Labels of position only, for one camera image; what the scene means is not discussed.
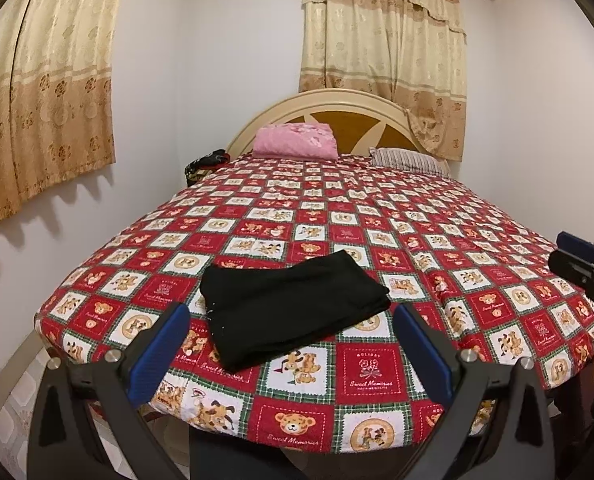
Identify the dark bag beside bed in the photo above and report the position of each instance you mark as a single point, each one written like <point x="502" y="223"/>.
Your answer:
<point x="201" y="167"/>

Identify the pink folded blanket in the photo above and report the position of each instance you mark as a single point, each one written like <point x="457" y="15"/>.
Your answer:
<point x="298" y="140"/>

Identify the striped pillow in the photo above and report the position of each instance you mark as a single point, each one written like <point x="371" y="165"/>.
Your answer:
<point x="409" y="161"/>

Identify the black pants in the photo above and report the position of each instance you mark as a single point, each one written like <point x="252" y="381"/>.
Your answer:
<point x="254" y="315"/>

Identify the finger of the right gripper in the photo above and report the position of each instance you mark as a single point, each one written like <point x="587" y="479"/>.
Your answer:
<point x="575" y="245"/>
<point x="570" y="267"/>

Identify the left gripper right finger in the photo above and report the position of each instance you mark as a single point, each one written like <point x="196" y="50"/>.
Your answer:
<point x="495" y="422"/>

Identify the red teddy bear bedspread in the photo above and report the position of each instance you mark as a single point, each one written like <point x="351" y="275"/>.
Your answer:
<point x="469" y="269"/>

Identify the beige curtain behind headboard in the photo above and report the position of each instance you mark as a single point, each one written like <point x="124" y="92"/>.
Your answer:
<point x="409" y="52"/>

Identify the beige curtain left wall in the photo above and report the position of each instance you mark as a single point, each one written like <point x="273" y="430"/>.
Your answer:
<point x="55" y="94"/>

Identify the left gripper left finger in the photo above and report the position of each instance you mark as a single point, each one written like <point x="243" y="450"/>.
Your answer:
<point x="63" y="440"/>

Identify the cream wooden headboard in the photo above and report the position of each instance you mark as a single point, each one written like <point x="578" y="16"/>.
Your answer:
<point x="360" y="121"/>

